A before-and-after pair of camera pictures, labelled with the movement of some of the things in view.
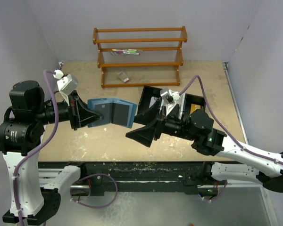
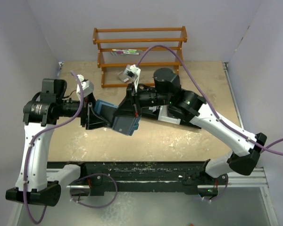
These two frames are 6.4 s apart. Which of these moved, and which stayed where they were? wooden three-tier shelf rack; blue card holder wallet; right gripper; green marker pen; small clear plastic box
Moved: right gripper; blue card holder wallet
Stayed: wooden three-tier shelf rack; green marker pen; small clear plastic box
